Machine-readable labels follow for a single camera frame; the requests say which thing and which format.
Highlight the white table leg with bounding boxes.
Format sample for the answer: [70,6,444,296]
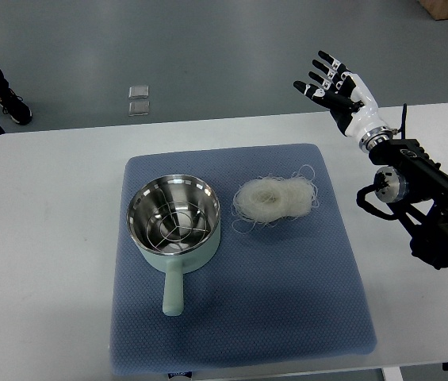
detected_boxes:
[381,367,404,381]

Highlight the wire steaming rack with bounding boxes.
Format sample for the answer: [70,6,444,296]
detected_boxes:
[143,201,212,254]

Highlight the mint green steel pot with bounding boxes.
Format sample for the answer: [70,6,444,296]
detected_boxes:
[126,175,221,317]

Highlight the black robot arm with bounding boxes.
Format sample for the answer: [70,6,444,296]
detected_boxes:
[356,127,448,270]

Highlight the black sneaker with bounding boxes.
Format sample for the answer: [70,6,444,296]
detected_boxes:
[0,89,33,125]

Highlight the blue mesh mat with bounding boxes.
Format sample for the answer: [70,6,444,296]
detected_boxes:
[110,144,377,375]

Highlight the lower metal floor plate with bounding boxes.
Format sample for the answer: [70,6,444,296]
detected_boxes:
[128,100,150,116]

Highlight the white vermicelli bundle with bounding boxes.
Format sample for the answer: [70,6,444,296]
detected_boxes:
[231,164,320,234]

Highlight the upper metal floor plate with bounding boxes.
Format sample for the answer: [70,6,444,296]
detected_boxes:
[128,85,149,99]

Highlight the metal floor plate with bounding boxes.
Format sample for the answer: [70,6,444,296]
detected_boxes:
[128,85,149,99]
[128,100,150,116]

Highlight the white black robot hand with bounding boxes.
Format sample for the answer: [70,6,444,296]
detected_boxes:
[293,51,393,152]

